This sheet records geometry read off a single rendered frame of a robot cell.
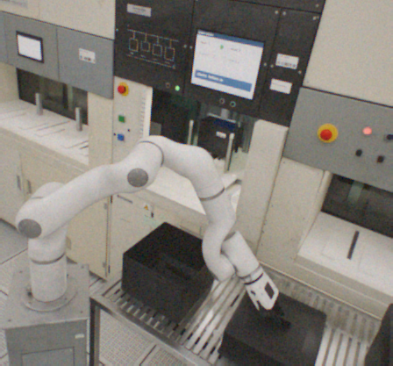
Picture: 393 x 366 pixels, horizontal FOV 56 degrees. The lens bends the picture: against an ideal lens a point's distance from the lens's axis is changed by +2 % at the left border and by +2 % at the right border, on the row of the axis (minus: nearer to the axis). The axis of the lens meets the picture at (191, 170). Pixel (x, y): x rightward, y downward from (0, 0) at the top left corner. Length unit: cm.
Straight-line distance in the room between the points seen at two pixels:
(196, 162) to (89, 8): 109
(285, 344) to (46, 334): 81
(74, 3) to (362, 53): 129
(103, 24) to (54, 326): 128
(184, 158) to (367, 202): 117
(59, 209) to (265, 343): 77
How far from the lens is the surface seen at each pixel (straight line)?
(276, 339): 134
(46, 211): 119
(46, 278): 141
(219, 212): 112
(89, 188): 114
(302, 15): 140
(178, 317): 140
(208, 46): 154
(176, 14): 161
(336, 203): 202
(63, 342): 154
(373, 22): 137
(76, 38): 198
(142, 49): 172
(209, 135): 222
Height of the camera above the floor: 185
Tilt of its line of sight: 27 degrees down
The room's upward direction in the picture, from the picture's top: 8 degrees clockwise
